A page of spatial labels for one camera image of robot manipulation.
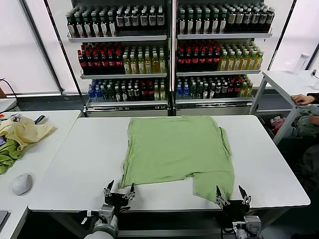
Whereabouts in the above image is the dark bottle beige label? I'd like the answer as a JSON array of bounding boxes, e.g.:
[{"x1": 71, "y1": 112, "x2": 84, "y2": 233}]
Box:
[
  {"x1": 251, "y1": 8, "x2": 260, "y2": 33},
  {"x1": 259, "y1": 8, "x2": 268, "y2": 32},
  {"x1": 243, "y1": 8, "x2": 252, "y2": 33},
  {"x1": 227, "y1": 8, "x2": 237, "y2": 33},
  {"x1": 235, "y1": 8, "x2": 244, "y2": 33},
  {"x1": 266, "y1": 8, "x2": 275, "y2": 32}
]

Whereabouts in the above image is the white computer mouse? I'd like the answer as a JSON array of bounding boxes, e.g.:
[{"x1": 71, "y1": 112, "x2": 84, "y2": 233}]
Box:
[{"x1": 11, "y1": 173, "x2": 33, "y2": 196}]

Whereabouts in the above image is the thin black wall cable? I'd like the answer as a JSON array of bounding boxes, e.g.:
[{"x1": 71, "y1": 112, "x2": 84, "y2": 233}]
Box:
[{"x1": 0, "y1": 77, "x2": 18, "y2": 112}]

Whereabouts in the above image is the large white work table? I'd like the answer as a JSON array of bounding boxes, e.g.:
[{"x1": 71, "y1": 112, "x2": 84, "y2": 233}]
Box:
[{"x1": 27, "y1": 114, "x2": 312, "y2": 214}]

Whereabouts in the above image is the dark drink bottle white cap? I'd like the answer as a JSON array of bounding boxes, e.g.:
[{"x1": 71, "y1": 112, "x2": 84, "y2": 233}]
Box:
[
  {"x1": 148, "y1": 8, "x2": 157, "y2": 32},
  {"x1": 157, "y1": 8, "x2": 165, "y2": 32},
  {"x1": 124, "y1": 9, "x2": 132, "y2": 32},
  {"x1": 140, "y1": 9, "x2": 149, "y2": 32},
  {"x1": 131, "y1": 9, "x2": 139, "y2": 32},
  {"x1": 116, "y1": 9, "x2": 125, "y2": 32}
]

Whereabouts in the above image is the person's bare hand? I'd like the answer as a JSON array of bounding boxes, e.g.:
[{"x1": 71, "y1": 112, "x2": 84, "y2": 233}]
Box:
[{"x1": 291, "y1": 94, "x2": 311, "y2": 106}]

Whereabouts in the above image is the white table with slanted legs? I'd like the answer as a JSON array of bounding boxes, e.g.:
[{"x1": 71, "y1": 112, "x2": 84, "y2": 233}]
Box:
[{"x1": 249, "y1": 70, "x2": 319, "y2": 145}]

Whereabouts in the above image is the crumpled green garment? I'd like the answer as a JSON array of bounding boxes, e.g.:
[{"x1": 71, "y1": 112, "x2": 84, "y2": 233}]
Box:
[{"x1": 0, "y1": 139, "x2": 24, "y2": 175}]

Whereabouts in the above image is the pink red cloth bundle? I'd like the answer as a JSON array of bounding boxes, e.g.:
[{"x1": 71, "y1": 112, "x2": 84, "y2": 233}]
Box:
[{"x1": 270, "y1": 116, "x2": 285, "y2": 134}]

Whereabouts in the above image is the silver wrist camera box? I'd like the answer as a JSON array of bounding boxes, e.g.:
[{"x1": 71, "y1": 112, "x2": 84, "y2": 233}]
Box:
[
  {"x1": 243, "y1": 215, "x2": 261, "y2": 231},
  {"x1": 99, "y1": 204, "x2": 116, "y2": 224}
]

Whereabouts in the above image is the cola bottle red cap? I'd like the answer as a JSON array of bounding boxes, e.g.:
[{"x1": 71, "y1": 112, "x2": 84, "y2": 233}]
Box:
[
  {"x1": 107, "y1": 51, "x2": 115, "y2": 74},
  {"x1": 199, "y1": 48, "x2": 207, "y2": 71},
  {"x1": 86, "y1": 51, "x2": 94, "y2": 75},
  {"x1": 184, "y1": 48, "x2": 193, "y2": 72},
  {"x1": 177, "y1": 48, "x2": 185, "y2": 72},
  {"x1": 114, "y1": 51, "x2": 123, "y2": 74},
  {"x1": 78, "y1": 49, "x2": 87, "y2": 75},
  {"x1": 213, "y1": 48, "x2": 221, "y2": 71},
  {"x1": 206, "y1": 48, "x2": 214, "y2": 71},
  {"x1": 100, "y1": 51, "x2": 108, "y2": 74},
  {"x1": 93, "y1": 51, "x2": 101, "y2": 75},
  {"x1": 192, "y1": 48, "x2": 200, "y2": 71}
]

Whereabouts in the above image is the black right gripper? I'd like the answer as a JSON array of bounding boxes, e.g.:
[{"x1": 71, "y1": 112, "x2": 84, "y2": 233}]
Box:
[{"x1": 215, "y1": 184, "x2": 252, "y2": 222}]

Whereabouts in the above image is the person's dark trousered leg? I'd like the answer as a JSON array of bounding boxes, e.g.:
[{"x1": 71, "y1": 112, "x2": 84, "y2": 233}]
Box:
[{"x1": 303, "y1": 144, "x2": 319, "y2": 179}]

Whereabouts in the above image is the pale yellow garment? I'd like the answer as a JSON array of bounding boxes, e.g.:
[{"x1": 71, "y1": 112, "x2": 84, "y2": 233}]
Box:
[{"x1": 0, "y1": 116, "x2": 56, "y2": 151}]

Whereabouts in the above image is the dark tea bottle green cap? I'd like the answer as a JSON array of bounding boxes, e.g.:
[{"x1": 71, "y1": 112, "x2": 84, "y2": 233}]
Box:
[
  {"x1": 219, "y1": 9, "x2": 228, "y2": 34},
  {"x1": 107, "y1": 11, "x2": 117, "y2": 37},
  {"x1": 211, "y1": 9, "x2": 220, "y2": 34},
  {"x1": 99, "y1": 11, "x2": 109, "y2": 37},
  {"x1": 90, "y1": 11, "x2": 100, "y2": 38},
  {"x1": 66, "y1": 13, "x2": 77, "y2": 38},
  {"x1": 186, "y1": 9, "x2": 195, "y2": 35},
  {"x1": 194, "y1": 9, "x2": 203, "y2": 35},
  {"x1": 203, "y1": 9, "x2": 212, "y2": 35},
  {"x1": 177, "y1": 9, "x2": 187, "y2": 35},
  {"x1": 74, "y1": 12, "x2": 85, "y2": 38},
  {"x1": 82, "y1": 12, "x2": 92, "y2": 38}
]

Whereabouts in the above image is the grey flat device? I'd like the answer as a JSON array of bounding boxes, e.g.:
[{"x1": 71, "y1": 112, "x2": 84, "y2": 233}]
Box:
[{"x1": 0, "y1": 210, "x2": 12, "y2": 226}]

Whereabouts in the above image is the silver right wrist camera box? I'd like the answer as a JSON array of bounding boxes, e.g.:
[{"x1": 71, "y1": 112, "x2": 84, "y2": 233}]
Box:
[{"x1": 243, "y1": 215, "x2": 261, "y2": 231}]

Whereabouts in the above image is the amber tea bottle green cap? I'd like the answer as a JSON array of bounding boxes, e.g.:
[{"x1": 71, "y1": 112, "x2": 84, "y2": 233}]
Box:
[
  {"x1": 234, "y1": 51, "x2": 242, "y2": 71},
  {"x1": 255, "y1": 51, "x2": 264, "y2": 70},
  {"x1": 241, "y1": 51, "x2": 249, "y2": 71},
  {"x1": 248, "y1": 51, "x2": 257, "y2": 70},
  {"x1": 227, "y1": 51, "x2": 235, "y2": 71},
  {"x1": 219, "y1": 51, "x2": 228, "y2": 71}
]

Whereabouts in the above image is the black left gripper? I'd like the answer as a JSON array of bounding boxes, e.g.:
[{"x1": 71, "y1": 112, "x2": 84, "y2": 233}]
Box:
[{"x1": 104, "y1": 179, "x2": 136, "y2": 213}]

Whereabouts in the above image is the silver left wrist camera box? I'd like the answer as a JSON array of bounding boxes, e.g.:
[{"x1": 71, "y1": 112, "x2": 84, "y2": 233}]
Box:
[{"x1": 99, "y1": 204, "x2": 116, "y2": 224}]

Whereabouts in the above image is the metal drinks shelf unit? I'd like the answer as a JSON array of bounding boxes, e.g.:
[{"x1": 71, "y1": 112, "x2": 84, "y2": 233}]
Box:
[
  {"x1": 171, "y1": 0, "x2": 274, "y2": 117},
  {"x1": 66, "y1": 0, "x2": 172, "y2": 118}
]

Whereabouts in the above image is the blue white striped pouch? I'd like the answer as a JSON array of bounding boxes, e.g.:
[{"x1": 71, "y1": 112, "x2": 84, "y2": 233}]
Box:
[{"x1": 33, "y1": 114, "x2": 48, "y2": 125}]

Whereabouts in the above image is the pale grey green cloth pile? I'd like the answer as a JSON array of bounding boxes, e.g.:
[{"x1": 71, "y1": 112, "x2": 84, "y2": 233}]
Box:
[{"x1": 293, "y1": 113, "x2": 319, "y2": 137}]

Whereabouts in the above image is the white side desk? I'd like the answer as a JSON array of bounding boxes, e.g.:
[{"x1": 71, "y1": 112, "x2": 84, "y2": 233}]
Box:
[{"x1": 0, "y1": 109, "x2": 82, "y2": 239}]

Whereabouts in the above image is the green t-shirt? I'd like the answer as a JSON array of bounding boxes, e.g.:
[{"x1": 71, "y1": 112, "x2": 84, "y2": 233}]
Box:
[{"x1": 119, "y1": 116, "x2": 235, "y2": 203}]

